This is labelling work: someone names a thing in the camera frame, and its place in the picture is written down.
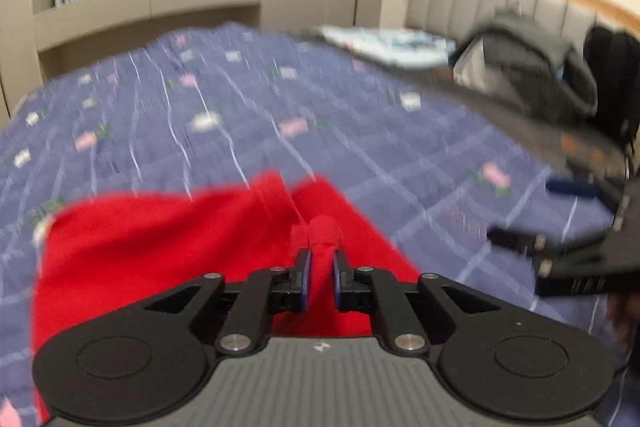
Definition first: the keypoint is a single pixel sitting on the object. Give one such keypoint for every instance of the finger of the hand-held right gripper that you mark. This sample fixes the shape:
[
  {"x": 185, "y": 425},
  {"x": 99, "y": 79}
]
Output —
[
  {"x": 515, "y": 239},
  {"x": 570, "y": 187}
]

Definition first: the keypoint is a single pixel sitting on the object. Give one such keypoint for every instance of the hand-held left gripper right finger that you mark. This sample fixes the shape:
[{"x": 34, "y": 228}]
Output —
[{"x": 341, "y": 279}]

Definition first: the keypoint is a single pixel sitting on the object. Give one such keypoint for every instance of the grey backpack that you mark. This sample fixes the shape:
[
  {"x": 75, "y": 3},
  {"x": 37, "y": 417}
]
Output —
[{"x": 530, "y": 62}]

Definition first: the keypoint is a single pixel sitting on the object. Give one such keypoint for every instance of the black backpack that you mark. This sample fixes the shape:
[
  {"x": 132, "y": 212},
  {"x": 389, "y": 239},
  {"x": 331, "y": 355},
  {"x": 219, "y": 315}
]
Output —
[{"x": 617, "y": 82}]

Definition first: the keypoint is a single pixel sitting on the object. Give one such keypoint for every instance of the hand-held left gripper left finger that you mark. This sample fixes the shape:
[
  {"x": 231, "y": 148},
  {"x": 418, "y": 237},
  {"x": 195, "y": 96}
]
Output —
[{"x": 305, "y": 279}]

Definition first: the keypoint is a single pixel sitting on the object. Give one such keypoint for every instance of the blue checked floral blanket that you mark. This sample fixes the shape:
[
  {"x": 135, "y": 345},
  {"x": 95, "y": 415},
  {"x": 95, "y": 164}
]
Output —
[{"x": 250, "y": 107}]

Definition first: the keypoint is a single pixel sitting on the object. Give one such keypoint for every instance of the red pants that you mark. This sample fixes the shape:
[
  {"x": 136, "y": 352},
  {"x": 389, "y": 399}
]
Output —
[{"x": 150, "y": 247}]

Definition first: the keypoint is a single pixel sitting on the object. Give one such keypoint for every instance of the beige window cabinet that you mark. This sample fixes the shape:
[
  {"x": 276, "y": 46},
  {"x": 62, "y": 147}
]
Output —
[{"x": 150, "y": 7}]

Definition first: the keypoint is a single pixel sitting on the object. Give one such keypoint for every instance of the light blue folded cloth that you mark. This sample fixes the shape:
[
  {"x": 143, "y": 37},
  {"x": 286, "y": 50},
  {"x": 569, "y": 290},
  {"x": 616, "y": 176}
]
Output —
[{"x": 385, "y": 43}]

